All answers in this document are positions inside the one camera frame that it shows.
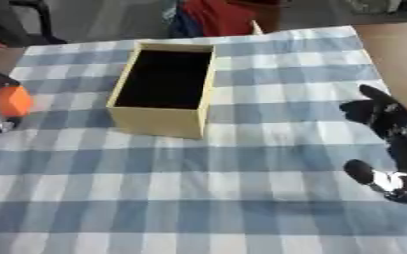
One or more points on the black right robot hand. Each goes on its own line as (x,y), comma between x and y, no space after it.
(395,125)

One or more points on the orange block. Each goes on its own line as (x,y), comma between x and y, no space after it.
(11,101)

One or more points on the tan cardboard box black inside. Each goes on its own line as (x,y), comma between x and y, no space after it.
(157,119)

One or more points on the black chair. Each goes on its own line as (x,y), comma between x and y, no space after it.
(24,21)

